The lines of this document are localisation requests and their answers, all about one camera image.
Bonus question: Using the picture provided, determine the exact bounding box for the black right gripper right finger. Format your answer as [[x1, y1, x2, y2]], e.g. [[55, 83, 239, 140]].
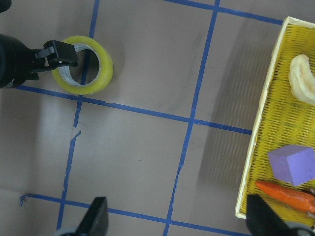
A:
[[246, 194, 289, 236]]

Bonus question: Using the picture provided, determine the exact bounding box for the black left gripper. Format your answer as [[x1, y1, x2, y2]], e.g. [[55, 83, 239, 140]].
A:
[[0, 34, 78, 89]]

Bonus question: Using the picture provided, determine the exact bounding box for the beige toy croissant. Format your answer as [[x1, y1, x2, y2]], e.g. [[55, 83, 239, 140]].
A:
[[288, 54, 315, 106]]

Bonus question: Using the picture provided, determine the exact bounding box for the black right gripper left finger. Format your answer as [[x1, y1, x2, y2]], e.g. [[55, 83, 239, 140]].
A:
[[75, 197, 109, 236]]

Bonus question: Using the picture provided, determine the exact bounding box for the yellow plastic tray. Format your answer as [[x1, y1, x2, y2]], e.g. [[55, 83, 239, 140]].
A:
[[235, 17, 315, 226]]

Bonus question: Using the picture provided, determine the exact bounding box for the yellow clear tape roll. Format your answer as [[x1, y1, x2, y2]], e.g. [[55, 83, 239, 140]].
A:
[[52, 35, 114, 95]]

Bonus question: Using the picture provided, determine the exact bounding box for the brown toy root figure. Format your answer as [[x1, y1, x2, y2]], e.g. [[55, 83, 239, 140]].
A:
[[307, 188, 315, 219]]

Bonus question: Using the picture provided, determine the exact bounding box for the purple foam block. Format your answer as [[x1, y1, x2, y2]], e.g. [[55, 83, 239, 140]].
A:
[[267, 145, 315, 186]]

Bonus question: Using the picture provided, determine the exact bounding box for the orange toy carrot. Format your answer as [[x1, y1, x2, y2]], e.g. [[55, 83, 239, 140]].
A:
[[255, 180, 309, 213]]

